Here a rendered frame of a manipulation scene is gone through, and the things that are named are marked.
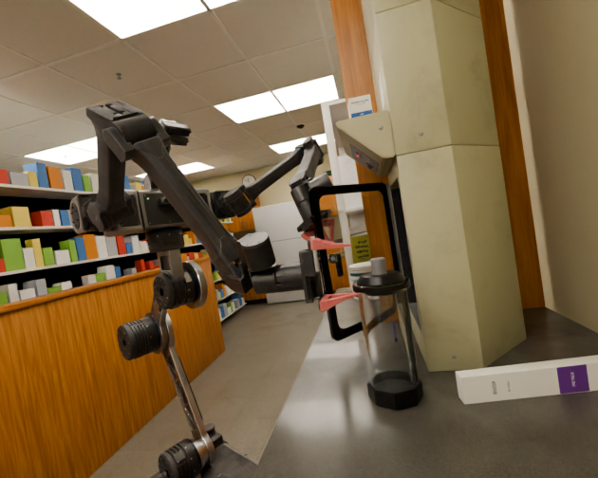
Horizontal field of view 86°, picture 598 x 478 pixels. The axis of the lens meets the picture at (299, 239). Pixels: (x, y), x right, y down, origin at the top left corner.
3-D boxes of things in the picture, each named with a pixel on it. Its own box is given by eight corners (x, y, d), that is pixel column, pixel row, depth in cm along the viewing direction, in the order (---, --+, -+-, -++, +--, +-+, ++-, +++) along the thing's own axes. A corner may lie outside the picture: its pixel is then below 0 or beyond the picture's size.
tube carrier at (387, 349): (430, 380, 64) (417, 274, 63) (415, 410, 55) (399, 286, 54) (379, 373, 70) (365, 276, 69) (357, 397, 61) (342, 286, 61)
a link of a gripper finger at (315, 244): (348, 234, 60) (299, 241, 62) (354, 272, 60) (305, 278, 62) (350, 232, 66) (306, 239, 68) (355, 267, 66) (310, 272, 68)
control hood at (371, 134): (386, 175, 100) (382, 143, 99) (396, 156, 68) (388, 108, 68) (349, 182, 102) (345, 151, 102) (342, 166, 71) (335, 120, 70)
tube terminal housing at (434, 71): (496, 316, 96) (459, 56, 93) (561, 364, 64) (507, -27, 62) (409, 323, 101) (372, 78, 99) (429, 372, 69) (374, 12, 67)
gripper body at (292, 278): (308, 250, 62) (270, 255, 63) (315, 303, 62) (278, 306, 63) (312, 248, 68) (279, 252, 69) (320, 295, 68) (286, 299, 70)
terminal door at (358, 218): (405, 309, 100) (385, 181, 98) (333, 343, 82) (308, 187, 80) (402, 309, 100) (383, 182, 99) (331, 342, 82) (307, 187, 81)
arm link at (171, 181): (146, 126, 74) (101, 138, 67) (152, 110, 70) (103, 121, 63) (259, 274, 77) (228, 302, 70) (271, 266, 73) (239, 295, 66)
